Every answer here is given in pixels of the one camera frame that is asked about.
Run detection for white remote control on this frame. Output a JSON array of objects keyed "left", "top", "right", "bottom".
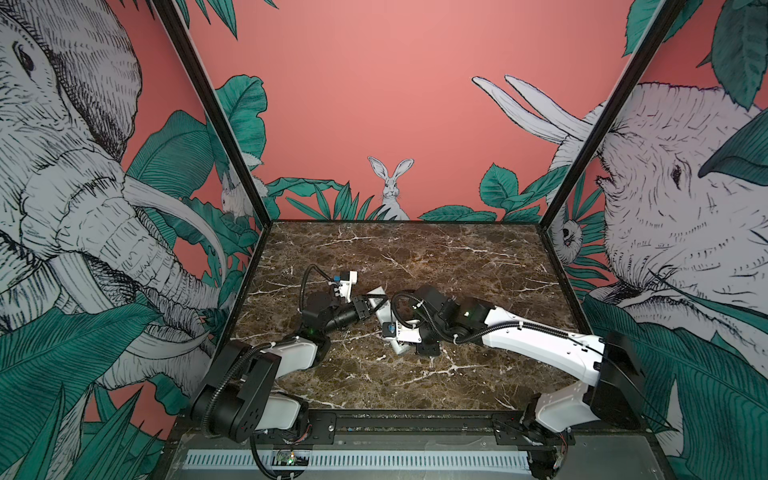
[{"left": 368, "top": 286, "right": 413, "bottom": 356}]

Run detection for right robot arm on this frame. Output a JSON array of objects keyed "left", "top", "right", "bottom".
[{"left": 377, "top": 285, "right": 646, "bottom": 434}]

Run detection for small circuit board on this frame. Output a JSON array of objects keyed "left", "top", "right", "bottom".
[{"left": 272, "top": 450, "right": 310, "bottom": 469}]

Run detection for white ventilated strip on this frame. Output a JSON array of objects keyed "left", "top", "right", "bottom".
[{"left": 182, "top": 449, "right": 530, "bottom": 474}]

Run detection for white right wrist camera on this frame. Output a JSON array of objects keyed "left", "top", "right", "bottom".
[{"left": 382, "top": 321, "right": 422, "bottom": 344}]

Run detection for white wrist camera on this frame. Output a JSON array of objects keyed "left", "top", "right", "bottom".
[
  {"left": 382, "top": 321, "right": 422, "bottom": 344},
  {"left": 330, "top": 270, "right": 358, "bottom": 303}
]

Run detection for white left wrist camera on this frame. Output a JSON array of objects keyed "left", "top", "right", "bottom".
[{"left": 330, "top": 270, "right": 358, "bottom": 303}]

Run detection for black front mounting rail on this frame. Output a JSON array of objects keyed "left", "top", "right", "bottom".
[{"left": 170, "top": 409, "right": 655, "bottom": 448}]

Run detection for black left frame post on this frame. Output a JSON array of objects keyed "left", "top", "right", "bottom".
[{"left": 152, "top": 0, "right": 272, "bottom": 230}]

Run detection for black frame post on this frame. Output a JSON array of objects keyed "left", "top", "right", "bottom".
[
  {"left": 538, "top": 0, "right": 686, "bottom": 231},
  {"left": 152, "top": 0, "right": 272, "bottom": 230}
]

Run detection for black right frame post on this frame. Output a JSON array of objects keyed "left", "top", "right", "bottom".
[{"left": 538, "top": 0, "right": 686, "bottom": 231}]

